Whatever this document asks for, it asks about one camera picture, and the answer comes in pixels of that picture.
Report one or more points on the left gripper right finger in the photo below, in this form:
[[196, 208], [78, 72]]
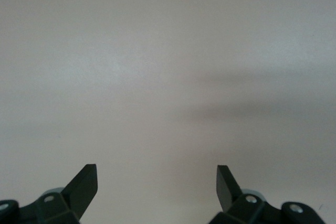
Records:
[[227, 192]]

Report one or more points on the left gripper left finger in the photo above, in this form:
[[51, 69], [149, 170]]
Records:
[[81, 192]]

